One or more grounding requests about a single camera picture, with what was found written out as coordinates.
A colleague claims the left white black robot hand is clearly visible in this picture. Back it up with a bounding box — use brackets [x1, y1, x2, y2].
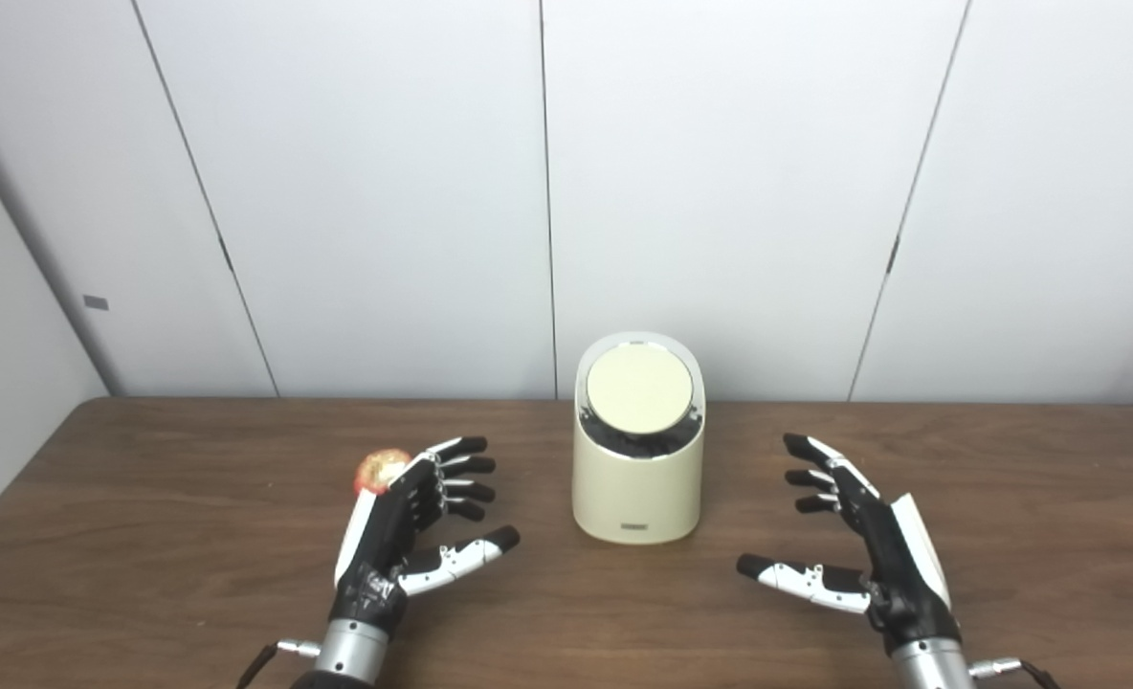
[329, 436, 521, 633]

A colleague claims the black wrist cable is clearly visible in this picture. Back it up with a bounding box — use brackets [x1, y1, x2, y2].
[236, 639, 322, 689]
[968, 657, 1060, 689]

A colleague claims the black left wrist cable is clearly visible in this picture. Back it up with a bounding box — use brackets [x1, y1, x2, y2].
[236, 639, 322, 689]

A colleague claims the round cream bin lid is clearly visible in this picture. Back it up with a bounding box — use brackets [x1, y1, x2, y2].
[586, 344, 695, 435]

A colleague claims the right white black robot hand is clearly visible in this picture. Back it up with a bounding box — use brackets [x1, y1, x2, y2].
[737, 433, 962, 654]

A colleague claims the cream-colored bin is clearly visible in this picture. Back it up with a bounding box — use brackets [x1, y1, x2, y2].
[572, 332, 706, 545]

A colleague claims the red apple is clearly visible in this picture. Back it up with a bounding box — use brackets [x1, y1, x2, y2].
[354, 449, 411, 496]

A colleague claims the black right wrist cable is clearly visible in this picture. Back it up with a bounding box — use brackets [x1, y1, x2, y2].
[968, 657, 1060, 689]

